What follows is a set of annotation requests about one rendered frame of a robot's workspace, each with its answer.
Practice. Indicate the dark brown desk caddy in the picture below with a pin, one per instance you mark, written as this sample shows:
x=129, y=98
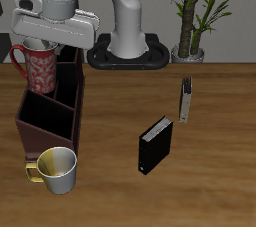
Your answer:
x=46, y=117

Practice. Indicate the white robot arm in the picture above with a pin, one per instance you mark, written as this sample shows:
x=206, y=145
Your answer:
x=128, y=21

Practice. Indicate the red patterned mug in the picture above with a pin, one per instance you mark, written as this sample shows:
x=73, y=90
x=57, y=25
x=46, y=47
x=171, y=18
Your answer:
x=41, y=71

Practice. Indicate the black book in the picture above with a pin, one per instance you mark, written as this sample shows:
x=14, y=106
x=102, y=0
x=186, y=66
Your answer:
x=156, y=147

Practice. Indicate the thin grey book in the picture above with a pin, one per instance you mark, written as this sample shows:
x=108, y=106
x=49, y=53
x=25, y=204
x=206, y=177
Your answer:
x=185, y=102

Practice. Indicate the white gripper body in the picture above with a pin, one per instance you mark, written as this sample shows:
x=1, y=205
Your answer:
x=63, y=31

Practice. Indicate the green pot plant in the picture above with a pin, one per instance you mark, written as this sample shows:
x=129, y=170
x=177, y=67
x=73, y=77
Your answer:
x=187, y=21

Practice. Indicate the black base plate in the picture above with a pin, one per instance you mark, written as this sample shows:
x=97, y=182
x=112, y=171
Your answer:
x=156, y=58

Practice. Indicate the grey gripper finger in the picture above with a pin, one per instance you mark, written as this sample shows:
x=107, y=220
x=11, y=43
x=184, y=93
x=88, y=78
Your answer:
x=61, y=49
x=50, y=44

